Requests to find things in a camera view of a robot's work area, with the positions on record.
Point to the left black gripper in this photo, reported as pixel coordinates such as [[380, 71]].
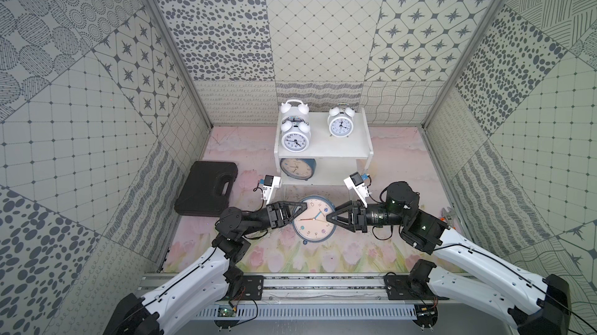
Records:
[[276, 215]]

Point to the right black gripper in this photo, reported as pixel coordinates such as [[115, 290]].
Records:
[[357, 218]]

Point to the blue round alarm clock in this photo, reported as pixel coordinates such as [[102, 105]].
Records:
[[296, 168], [311, 225]]

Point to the white twin-bell alarm clock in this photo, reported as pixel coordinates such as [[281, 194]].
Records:
[[294, 108], [295, 134], [340, 120]]

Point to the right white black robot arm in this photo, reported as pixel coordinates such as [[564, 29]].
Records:
[[527, 302]]

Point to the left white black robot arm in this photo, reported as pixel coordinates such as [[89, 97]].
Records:
[[212, 277]]

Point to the white two-tier shelf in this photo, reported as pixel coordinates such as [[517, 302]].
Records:
[[336, 157]]

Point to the black plastic tool case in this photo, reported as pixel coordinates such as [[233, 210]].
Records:
[[207, 190]]

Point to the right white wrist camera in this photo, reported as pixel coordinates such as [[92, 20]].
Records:
[[356, 182]]

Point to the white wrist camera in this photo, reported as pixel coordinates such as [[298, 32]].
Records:
[[356, 182], [267, 186]]

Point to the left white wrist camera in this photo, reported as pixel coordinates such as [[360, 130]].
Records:
[[267, 186]]

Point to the aluminium mounting rail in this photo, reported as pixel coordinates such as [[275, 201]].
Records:
[[364, 288]]

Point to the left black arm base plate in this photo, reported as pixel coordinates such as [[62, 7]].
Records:
[[246, 288]]

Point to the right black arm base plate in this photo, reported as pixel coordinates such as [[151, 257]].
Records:
[[402, 287]]

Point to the white perforated cable duct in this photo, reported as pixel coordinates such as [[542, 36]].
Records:
[[311, 311]]

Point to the orange handled pliers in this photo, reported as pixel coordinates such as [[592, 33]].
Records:
[[449, 216]]

